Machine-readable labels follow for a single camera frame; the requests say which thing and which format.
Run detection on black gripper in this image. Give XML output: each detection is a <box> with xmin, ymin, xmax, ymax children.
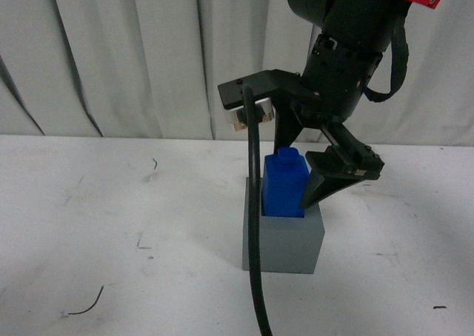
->
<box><xmin>271</xmin><ymin>34</ymin><xmax>384</xmax><ymax>209</ymax></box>

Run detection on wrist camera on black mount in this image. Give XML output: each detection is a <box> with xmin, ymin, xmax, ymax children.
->
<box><xmin>218</xmin><ymin>70</ymin><xmax>278</xmax><ymax>131</ymax></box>

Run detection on gray square base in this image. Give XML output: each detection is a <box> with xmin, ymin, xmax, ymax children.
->
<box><xmin>241</xmin><ymin>176</ymin><xmax>327</xmax><ymax>275</ymax></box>

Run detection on blue plastic block part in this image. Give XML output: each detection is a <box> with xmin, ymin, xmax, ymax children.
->
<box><xmin>262</xmin><ymin>147</ymin><xmax>309</xmax><ymax>218</ymax></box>

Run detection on white curtain backdrop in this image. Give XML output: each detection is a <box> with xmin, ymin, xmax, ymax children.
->
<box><xmin>1</xmin><ymin>0</ymin><xmax>473</xmax><ymax>146</ymax></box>

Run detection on black sleeved arm cable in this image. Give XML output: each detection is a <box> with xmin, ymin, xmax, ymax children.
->
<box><xmin>363</xmin><ymin>3</ymin><xmax>410</xmax><ymax>104</ymax></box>

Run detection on black camera cable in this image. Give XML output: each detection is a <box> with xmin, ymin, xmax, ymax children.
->
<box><xmin>241</xmin><ymin>84</ymin><xmax>273</xmax><ymax>336</ymax></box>

